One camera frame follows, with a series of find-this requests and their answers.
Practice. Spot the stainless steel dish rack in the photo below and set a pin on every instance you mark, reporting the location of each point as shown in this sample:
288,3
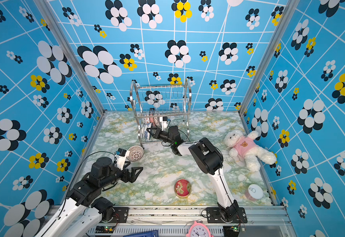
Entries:
172,101

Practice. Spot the blue floral white bowl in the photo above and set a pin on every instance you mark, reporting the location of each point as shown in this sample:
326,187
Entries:
146,133

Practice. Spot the black leaf patterned bowl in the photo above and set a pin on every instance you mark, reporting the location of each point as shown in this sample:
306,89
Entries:
152,121

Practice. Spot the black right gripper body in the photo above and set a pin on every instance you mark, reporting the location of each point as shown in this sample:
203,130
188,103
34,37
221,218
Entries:
166,136

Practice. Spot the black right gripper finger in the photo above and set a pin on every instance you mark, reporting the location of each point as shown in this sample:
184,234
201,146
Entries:
158,136
154,130

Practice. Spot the right green circuit board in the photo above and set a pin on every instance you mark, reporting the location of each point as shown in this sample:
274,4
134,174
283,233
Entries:
231,231

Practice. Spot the pink white round container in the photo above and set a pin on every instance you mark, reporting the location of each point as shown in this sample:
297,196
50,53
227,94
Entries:
254,192

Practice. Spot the green circuit board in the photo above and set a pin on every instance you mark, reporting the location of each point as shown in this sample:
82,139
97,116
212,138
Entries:
104,229
231,231

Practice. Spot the blue box at front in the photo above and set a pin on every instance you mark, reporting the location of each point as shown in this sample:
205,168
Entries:
153,233

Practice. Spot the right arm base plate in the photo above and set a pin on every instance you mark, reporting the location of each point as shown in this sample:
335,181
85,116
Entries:
213,216

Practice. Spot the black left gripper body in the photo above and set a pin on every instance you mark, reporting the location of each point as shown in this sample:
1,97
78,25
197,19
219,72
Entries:
117,175

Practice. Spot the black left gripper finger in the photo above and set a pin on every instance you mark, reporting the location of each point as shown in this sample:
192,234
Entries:
133,177
136,170

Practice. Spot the pink alarm clock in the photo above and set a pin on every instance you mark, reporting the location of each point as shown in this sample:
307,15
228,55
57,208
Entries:
199,230

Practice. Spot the left green circuit board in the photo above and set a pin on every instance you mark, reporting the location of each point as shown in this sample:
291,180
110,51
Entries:
104,229

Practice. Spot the red gold round tin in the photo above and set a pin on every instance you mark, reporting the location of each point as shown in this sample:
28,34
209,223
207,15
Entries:
182,188

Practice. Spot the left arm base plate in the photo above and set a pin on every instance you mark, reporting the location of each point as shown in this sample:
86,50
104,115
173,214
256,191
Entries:
115,215

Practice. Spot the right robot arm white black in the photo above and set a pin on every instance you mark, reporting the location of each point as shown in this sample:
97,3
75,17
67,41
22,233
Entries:
209,159

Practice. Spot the white teddy bear pink shirt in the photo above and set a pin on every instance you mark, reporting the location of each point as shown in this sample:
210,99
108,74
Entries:
244,150

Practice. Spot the red striped white bowl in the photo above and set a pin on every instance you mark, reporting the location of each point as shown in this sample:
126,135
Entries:
157,121

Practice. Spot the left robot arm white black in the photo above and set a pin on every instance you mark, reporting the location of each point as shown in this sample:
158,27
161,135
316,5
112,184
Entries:
83,207

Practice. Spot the aluminium front rail frame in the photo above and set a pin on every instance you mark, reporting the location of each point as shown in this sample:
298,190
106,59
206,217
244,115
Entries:
175,221

